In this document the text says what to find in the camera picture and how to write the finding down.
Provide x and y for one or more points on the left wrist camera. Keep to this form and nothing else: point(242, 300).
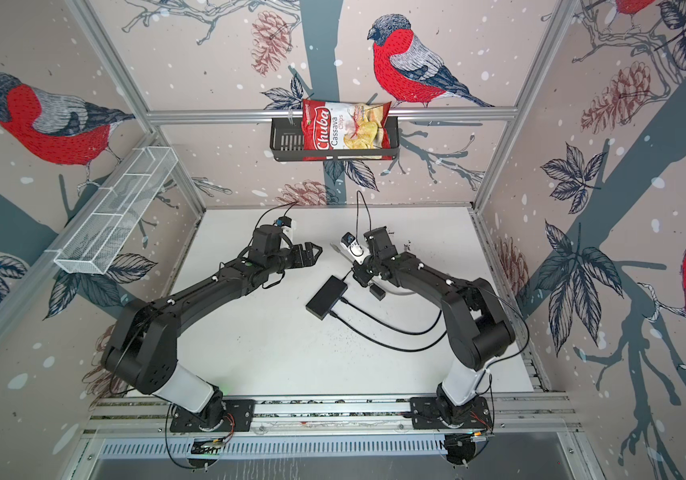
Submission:
point(284, 222)

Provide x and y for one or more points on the black power adapter with cable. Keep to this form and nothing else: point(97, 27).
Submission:
point(376, 291)

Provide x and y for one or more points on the white mesh wall shelf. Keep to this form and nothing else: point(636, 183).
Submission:
point(121, 203)

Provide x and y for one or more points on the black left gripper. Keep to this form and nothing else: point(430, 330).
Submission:
point(310, 258)

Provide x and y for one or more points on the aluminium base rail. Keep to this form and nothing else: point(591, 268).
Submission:
point(351, 414)

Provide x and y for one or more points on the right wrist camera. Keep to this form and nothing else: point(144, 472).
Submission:
point(351, 248)

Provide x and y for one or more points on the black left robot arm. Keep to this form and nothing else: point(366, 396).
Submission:
point(143, 348)

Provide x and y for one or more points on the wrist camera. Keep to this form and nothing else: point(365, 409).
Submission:
point(351, 248)
point(284, 222)

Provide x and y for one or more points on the red cassava chips bag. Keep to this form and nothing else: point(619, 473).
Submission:
point(362, 125)

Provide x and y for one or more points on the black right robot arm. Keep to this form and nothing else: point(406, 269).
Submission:
point(478, 332)

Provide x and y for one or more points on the black wire wall basket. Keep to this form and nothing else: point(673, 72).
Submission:
point(288, 143)

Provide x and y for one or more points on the black network switch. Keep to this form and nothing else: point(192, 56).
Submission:
point(322, 302)

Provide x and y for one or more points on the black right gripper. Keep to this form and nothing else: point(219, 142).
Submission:
point(357, 270)

